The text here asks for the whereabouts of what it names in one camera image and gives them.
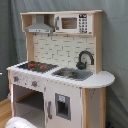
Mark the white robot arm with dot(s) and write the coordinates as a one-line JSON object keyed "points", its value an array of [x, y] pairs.
{"points": [[18, 122]]}

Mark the wooden toy kitchen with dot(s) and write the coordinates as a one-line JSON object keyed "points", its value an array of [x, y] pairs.
{"points": [[72, 50]]}

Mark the grey toy sink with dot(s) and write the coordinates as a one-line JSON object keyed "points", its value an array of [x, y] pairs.
{"points": [[72, 74]]}

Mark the black toy stovetop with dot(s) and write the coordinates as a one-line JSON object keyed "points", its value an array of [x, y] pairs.
{"points": [[37, 66]]}

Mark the right stove knob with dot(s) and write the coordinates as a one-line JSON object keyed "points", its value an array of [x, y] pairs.
{"points": [[34, 83]]}

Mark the stove knob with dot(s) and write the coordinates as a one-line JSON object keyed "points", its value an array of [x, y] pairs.
{"points": [[34, 83], [15, 78]]}

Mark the white cabinet door dispenser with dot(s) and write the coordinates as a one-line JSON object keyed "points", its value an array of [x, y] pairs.
{"points": [[63, 108]]}

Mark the white toy microwave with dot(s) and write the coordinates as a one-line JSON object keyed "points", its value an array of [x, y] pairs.
{"points": [[73, 23]]}

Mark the grey range hood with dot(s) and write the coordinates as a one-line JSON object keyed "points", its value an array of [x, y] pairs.
{"points": [[39, 26]]}

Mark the left stove knob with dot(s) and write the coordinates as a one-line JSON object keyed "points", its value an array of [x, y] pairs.
{"points": [[15, 78]]}

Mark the grey backdrop curtain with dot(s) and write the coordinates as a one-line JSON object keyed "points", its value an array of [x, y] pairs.
{"points": [[114, 45]]}

